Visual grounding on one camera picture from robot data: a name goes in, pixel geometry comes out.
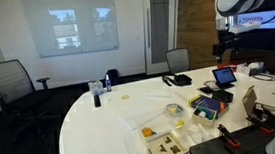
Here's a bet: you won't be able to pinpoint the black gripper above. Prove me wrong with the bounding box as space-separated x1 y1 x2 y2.
210 27 243 65

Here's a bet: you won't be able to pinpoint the black tablet on stand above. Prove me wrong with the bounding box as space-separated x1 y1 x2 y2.
211 65 239 91

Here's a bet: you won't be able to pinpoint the white device with black base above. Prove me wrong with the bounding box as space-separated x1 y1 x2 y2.
245 60 267 78

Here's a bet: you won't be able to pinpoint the flat black phone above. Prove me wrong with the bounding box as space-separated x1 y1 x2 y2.
197 85 216 96

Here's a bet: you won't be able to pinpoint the small black box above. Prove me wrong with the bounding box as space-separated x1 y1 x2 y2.
211 89 235 104

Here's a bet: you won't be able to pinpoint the grey mesh office chair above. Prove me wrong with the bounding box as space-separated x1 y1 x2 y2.
164 46 192 75

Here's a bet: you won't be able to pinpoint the blue book box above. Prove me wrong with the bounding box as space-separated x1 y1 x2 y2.
187 91 231 121

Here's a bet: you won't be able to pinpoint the small cardboard box with blocks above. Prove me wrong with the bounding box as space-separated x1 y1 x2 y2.
190 103 219 129

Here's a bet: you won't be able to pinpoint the open cardboard box with flap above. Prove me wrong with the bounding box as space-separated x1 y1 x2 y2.
240 83 275 123

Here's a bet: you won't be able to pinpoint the white framed glass door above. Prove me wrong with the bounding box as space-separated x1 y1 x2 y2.
139 0 186 76

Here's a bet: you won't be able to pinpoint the clear bowl with yellow piece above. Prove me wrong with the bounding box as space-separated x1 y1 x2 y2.
164 102 186 119

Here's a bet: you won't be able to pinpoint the small yellow block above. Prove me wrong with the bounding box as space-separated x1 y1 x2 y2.
175 118 186 129

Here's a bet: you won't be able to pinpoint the clear plastic bags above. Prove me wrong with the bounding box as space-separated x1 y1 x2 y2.
178 122 215 148

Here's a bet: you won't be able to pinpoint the orange toy piece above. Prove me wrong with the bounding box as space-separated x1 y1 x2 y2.
140 126 157 139

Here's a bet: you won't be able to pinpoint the wooden shape sorter box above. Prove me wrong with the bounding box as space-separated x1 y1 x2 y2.
145 131 189 154

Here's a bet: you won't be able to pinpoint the black bag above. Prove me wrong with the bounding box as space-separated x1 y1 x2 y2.
105 68 121 88

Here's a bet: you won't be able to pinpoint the small blue spray bottle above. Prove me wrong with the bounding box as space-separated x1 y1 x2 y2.
104 73 113 93

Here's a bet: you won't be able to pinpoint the clear plastic tissue box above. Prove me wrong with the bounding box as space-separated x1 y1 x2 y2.
88 79 105 96

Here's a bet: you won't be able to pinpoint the black remote control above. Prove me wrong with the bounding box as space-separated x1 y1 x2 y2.
93 93 102 109

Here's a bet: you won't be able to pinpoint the glass whiteboard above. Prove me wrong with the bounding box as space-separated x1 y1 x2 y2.
20 0 120 60

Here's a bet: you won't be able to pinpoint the black mesh office chair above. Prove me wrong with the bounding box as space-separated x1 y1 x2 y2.
0 55 61 143

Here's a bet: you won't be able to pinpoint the black looped table cable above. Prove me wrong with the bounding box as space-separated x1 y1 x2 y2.
252 71 275 84

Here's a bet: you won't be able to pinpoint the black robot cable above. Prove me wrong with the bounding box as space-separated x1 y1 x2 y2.
259 9 275 26

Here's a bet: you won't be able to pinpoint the black clamp with orange handle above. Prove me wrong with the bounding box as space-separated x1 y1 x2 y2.
245 113 275 138
216 121 242 150

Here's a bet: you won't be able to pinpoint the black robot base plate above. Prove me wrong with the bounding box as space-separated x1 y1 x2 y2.
186 118 275 154

